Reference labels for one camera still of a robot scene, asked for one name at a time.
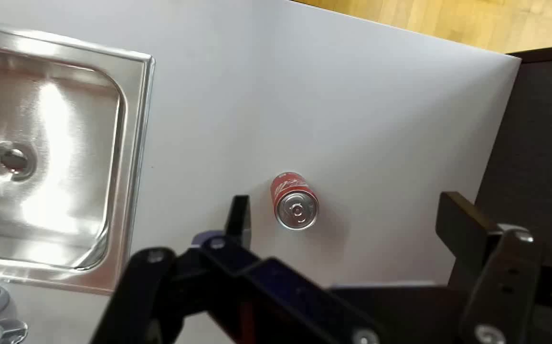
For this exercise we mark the red soda can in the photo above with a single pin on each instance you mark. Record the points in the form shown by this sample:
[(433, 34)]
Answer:
[(294, 200)]

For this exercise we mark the stainless steel sink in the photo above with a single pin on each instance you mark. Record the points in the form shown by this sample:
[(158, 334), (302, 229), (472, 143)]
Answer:
[(71, 130)]

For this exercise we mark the dark brown cabinet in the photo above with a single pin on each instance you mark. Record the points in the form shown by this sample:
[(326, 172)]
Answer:
[(517, 179)]

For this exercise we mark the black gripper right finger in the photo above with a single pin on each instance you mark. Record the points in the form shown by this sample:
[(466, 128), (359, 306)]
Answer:
[(502, 269)]

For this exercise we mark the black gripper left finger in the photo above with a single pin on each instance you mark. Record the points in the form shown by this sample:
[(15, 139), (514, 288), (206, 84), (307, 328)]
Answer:
[(250, 298)]

